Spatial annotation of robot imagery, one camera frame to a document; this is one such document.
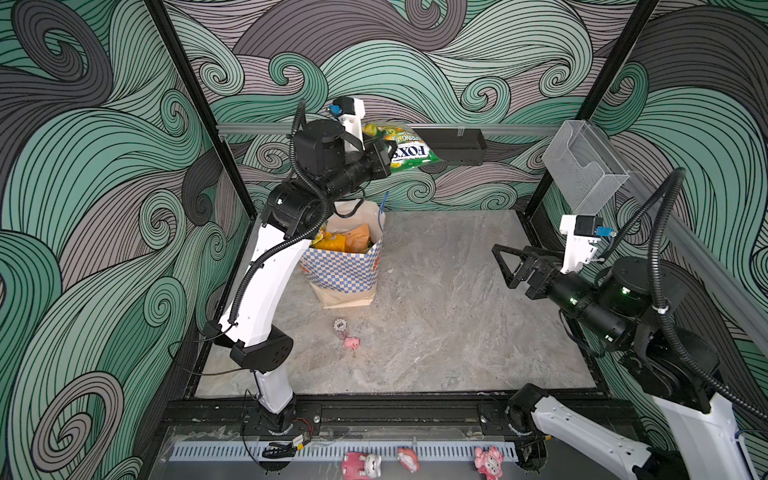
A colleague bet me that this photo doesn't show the clear plastic wall holder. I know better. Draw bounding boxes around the clear plastic wall holder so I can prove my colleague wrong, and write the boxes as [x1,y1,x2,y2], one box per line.
[542,120,630,215]

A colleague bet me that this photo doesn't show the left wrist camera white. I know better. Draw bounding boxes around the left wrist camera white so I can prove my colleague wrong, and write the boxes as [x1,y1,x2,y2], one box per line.
[329,96,365,152]

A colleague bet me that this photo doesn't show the black wall tray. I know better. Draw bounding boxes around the black wall tray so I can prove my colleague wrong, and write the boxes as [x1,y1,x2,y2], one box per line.
[415,127,488,166]

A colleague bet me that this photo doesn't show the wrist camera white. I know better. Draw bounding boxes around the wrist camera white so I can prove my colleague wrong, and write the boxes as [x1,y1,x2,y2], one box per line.
[329,96,365,152]
[559,214,617,274]

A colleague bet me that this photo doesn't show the small patterned cylinder toy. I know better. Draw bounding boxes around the small patterned cylinder toy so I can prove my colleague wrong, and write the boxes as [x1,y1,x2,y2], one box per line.
[333,318,348,338]

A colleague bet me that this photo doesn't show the pink white toy left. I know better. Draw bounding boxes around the pink white toy left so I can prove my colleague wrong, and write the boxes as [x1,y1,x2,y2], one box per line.
[342,452,382,480]

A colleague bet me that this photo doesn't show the yellow orange candy bag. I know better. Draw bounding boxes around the yellow orange candy bag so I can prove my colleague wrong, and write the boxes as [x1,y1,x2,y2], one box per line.
[311,230,347,252]

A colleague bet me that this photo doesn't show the blue checkered paper bag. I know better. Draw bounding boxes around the blue checkered paper bag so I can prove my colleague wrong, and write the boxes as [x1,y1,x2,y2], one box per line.
[300,200,386,309]

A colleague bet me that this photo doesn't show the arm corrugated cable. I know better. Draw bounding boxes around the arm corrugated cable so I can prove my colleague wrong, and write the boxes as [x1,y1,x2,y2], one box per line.
[599,166,768,421]
[227,98,331,325]

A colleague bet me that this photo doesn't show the grey horizontal wall rail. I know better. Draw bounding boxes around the grey horizontal wall rail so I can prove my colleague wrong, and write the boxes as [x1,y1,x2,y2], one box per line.
[216,122,561,137]

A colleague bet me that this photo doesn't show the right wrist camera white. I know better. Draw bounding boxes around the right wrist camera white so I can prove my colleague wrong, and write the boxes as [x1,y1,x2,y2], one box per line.
[559,214,617,274]

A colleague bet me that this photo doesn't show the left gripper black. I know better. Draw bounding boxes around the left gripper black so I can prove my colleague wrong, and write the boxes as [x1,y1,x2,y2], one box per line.
[322,139,395,210]

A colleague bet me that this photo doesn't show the grey right wall rail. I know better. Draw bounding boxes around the grey right wall rail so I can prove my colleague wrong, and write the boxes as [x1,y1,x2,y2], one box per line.
[607,130,767,349]

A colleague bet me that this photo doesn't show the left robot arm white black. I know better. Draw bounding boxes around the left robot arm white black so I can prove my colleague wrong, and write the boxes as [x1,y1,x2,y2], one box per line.
[205,139,397,431]

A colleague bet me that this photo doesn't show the small pink pig toy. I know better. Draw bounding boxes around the small pink pig toy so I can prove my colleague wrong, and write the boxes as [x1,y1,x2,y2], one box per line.
[343,337,361,351]

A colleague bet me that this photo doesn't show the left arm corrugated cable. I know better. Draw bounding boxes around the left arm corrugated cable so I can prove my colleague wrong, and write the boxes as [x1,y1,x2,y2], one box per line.
[227,98,331,325]

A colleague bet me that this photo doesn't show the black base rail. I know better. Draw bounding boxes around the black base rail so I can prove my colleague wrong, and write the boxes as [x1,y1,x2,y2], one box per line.
[164,392,637,439]

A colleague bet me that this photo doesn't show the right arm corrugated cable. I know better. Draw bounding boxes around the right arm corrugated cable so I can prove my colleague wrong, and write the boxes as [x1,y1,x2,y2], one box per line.
[599,166,768,421]

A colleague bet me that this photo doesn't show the pink bear toy right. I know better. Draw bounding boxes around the pink bear toy right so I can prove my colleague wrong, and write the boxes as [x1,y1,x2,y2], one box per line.
[474,446,504,480]

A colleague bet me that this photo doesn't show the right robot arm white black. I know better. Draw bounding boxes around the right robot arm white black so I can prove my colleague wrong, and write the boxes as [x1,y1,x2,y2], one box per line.
[492,245,757,479]

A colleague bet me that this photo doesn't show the pink toy middle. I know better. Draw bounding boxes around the pink toy middle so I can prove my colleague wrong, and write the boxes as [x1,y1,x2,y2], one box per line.
[397,448,420,473]

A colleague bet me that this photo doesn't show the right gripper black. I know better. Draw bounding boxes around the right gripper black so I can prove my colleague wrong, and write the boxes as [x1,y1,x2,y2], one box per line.
[503,239,642,349]

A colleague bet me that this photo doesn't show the orange snack pouch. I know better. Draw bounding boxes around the orange snack pouch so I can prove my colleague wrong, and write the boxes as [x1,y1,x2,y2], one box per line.
[342,224,373,254]

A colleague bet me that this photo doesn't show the green Fox's candy bag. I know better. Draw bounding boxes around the green Fox's candy bag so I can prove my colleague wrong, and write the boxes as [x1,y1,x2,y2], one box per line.
[363,123,440,171]

